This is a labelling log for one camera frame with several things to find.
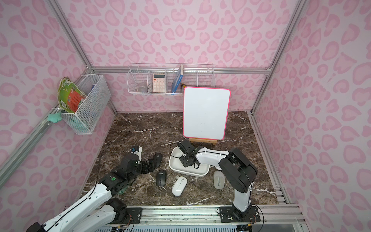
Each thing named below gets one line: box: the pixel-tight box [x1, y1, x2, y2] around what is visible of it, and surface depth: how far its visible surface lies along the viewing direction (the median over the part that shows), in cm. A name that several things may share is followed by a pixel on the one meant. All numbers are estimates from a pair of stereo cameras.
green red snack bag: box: [57, 76, 87, 114], surface depth 74 cm
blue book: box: [171, 64, 184, 96], surface depth 90 cm
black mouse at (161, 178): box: [156, 169, 167, 188], surface depth 86 cm
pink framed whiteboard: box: [182, 86, 231, 141], surface depth 92 cm
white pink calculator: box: [152, 73, 166, 93], surface depth 97 cm
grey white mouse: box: [213, 170, 226, 190], surface depth 84 cm
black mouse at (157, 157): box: [152, 152, 163, 168], surface depth 94 cm
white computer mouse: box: [171, 176, 189, 197], surface depth 82 cm
